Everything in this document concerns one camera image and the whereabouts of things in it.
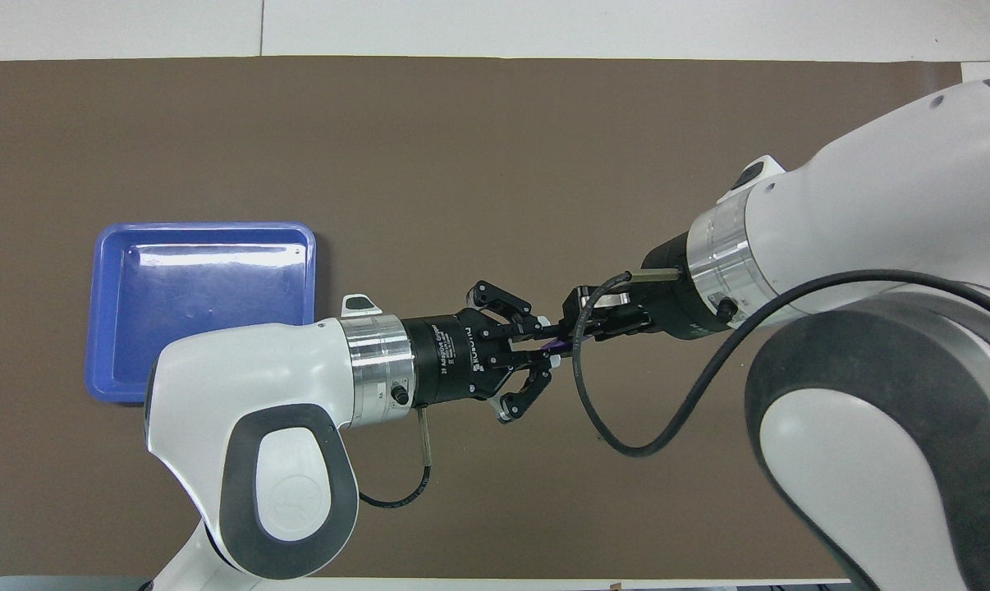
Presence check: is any brown table mat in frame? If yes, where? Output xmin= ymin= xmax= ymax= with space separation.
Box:
xmin=0 ymin=56 xmax=980 ymax=580

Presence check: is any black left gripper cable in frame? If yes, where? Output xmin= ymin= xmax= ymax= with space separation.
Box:
xmin=357 ymin=406 xmax=435 ymax=509

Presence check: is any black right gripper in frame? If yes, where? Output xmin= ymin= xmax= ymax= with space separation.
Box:
xmin=561 ymin=233 xmax=748 ymax=346

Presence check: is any blue plastic tray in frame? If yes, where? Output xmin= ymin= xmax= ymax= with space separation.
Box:
xmin=85 ymin=222 xmax=317 ymax=405

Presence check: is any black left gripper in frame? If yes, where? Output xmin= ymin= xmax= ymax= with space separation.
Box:
xmin=401 ymin=280 xmax=566 ymax=425

